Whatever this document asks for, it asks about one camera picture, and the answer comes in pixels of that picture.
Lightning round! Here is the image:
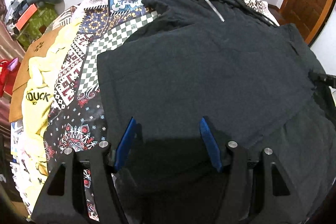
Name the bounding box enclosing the orange shoe box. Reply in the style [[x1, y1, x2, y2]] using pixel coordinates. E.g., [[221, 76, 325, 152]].
[[15, 4, 38, 31]]

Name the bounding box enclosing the red plush flower toy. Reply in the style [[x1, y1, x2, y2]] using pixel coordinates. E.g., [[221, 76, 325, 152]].
[[0, 57, 21, 97]]

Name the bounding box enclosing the yellow duck blanket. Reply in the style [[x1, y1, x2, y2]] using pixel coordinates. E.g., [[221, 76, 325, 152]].
[[15, 16, 87, 212]]

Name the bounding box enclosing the pile of papers and clutter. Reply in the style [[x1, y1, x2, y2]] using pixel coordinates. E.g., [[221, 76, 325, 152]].
[[5, 0, 29, 32]]

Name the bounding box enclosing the bamboo folding lap table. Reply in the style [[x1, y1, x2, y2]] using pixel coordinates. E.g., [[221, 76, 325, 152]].
[[9, 27, 62, 123]]

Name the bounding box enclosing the patchwork patterned bed sheet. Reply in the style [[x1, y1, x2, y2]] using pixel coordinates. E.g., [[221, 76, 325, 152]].
[[43, 0, 279, 222]]

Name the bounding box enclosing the brown wooden door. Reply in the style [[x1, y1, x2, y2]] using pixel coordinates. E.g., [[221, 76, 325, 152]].
[[280, 0, 335, 46]]

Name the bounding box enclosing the black zip hoodie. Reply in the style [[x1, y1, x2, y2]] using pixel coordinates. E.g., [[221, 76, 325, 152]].
[[97, 0, 335, 223]]

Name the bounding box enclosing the green patterned storage box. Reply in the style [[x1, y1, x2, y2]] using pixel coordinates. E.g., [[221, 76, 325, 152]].
[[16, 4, 58, 51]]

